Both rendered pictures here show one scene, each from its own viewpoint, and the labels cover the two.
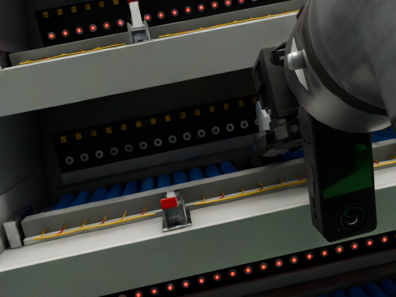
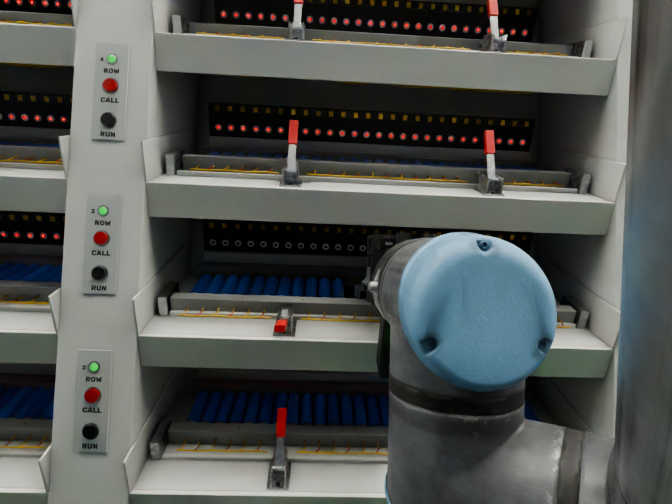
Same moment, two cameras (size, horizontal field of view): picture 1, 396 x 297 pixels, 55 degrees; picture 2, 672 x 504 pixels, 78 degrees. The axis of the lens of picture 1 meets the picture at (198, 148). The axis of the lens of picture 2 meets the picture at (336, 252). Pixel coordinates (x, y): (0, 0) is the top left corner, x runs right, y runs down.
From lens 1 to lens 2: 0.19 m
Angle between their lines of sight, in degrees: 10
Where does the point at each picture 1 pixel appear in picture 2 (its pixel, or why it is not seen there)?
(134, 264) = (247, 353)
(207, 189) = (314, 307)
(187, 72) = (320, 217)
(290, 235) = (362, 360)
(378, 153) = not seen: hidden behind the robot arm
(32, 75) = (200, 193)
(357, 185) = not seen: hidden behind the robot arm
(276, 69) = (379, 252)
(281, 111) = not seen: hidden behind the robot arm
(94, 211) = (226, 303)
